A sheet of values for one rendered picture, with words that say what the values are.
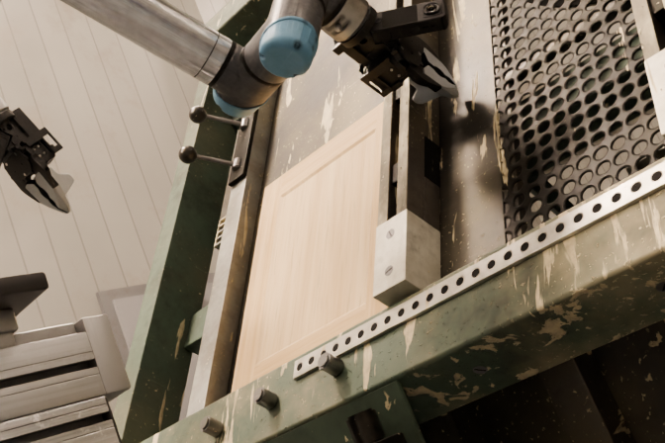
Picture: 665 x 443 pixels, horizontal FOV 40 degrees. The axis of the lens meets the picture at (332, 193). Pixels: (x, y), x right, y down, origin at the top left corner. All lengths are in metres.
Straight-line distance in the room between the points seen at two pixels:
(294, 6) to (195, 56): 0.16
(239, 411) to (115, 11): 0.62
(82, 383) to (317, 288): 0.55
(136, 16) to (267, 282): 0.55
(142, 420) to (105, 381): 0.74
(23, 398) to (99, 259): 4.70
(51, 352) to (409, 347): 0.44
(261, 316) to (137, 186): 4.55
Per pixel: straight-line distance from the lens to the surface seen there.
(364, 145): 1.61
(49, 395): 1.02
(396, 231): 1.29
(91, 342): 1.06
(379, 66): 1.40
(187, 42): 1.33
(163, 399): 1.83
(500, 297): 1.11
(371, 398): 1.22
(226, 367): 1.62
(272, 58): 1.26
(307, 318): 1.47
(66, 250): 5.61
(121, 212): 5.93
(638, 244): 1.02
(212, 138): 2.24
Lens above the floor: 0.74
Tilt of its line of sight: 15 degrees up
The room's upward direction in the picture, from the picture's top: 23 degrees counter-clockwise
